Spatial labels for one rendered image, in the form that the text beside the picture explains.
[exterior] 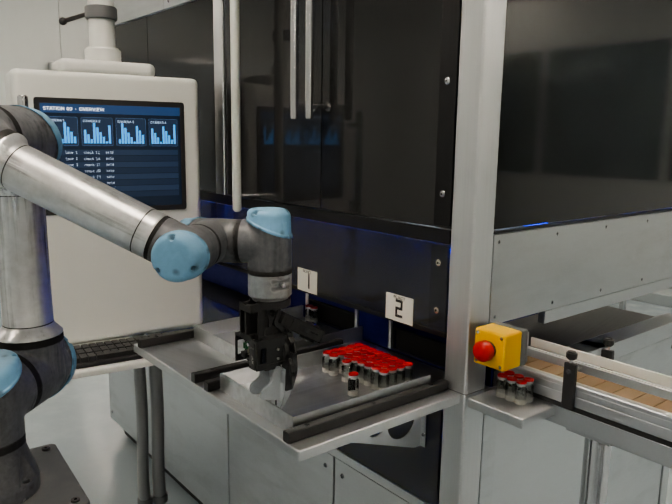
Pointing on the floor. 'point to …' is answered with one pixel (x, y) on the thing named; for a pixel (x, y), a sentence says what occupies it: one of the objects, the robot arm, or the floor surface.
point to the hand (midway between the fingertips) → (280, 403)
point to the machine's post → (471, 240)
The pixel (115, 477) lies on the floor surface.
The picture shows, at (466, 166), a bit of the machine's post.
